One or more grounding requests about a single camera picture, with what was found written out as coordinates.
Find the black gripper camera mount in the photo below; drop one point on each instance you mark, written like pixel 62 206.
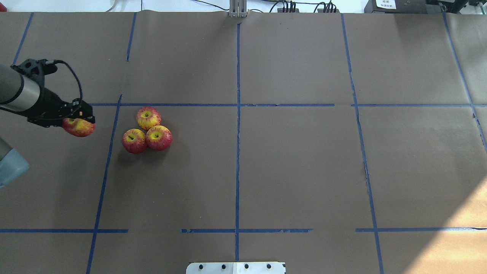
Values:
pixel 35 70

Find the aluminium frame post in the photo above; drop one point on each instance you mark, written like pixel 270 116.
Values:
pixel 238 8

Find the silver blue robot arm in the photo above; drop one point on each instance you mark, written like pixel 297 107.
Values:
pixel 23 93

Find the front red yellow apple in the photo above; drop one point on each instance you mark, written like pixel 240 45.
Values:
pixel 134 141

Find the black computer box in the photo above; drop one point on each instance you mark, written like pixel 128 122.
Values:
pixel 402 7

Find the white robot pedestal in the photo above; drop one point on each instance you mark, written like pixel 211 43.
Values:
pixel 260 267

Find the right red yellow apple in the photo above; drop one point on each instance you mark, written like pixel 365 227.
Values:
pixel 159 138

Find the lone red yellow apple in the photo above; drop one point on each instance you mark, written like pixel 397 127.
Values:
pixel 78 127

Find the far red yellow apple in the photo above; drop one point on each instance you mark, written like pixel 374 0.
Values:
pixel 148 117

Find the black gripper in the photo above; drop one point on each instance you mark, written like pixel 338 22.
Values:
pixel 48 105

